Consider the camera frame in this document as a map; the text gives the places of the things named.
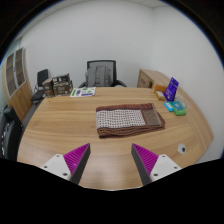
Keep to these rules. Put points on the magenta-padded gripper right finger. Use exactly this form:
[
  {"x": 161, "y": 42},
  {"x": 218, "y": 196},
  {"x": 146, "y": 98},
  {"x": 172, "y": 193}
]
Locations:
[{"x": 146, "y": 160}]

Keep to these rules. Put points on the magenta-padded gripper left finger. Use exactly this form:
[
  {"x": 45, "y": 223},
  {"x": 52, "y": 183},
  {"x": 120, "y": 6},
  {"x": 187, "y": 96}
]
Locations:
[{"x": 76, "y": 159}]

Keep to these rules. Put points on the brown patterned towel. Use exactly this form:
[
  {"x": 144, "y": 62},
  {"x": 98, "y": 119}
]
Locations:
[{"x": 126, "y": 119}]

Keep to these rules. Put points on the small blue box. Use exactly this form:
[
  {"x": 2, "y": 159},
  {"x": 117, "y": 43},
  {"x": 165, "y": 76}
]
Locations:
[{"x": 168, "y": 106}]

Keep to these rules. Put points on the green box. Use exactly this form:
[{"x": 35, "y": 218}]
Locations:
[{"x": 179, "y": 109}]

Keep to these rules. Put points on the small yellowish box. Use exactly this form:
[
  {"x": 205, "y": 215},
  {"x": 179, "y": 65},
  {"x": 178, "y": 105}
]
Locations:
[{"x": 160, "y": 95}]

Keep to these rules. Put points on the white green printed leaflet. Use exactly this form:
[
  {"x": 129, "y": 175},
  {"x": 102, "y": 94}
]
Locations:
[{"x": 82, "y": 92}]

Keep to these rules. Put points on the clear plastic packet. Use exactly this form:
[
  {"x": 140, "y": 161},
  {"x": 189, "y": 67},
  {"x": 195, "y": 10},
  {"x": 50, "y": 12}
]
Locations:
[{"x": 182, "y": 100}]

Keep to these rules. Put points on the black leather chair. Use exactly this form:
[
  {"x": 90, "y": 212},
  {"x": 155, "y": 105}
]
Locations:
[{"x": 10, "y": 133}]

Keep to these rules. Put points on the orange box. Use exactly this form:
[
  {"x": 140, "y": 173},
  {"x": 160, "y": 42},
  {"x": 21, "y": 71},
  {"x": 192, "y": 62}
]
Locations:
[{"x": 159, "y": 88}]

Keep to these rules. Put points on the purple standing card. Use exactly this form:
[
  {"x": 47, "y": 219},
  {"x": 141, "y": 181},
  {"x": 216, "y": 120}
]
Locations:
[{"x": 171, "y": 89}]

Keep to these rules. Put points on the small brown cardboard box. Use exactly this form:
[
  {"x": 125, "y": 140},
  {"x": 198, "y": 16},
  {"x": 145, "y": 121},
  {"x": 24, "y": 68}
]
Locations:
[{"x": 48, "y": 88}]

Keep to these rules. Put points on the low wooden side cabinet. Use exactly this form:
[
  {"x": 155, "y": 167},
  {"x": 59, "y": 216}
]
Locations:
[{"x": 150, "y": 76}]

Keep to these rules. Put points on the grey backpack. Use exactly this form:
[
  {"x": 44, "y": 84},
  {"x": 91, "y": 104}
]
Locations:
[{"x": 98, "y": 76}]

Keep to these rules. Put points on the wooden shelf unit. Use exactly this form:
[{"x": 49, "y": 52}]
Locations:
[{"x": 20, "y": 93}]

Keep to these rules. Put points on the small black chair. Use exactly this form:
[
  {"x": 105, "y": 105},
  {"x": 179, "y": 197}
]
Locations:
[{"x": 42, "y": 76}]

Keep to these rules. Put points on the black mesh office chair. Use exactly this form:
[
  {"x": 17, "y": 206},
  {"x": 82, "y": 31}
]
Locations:
[{"x": 101, "y": 63}]

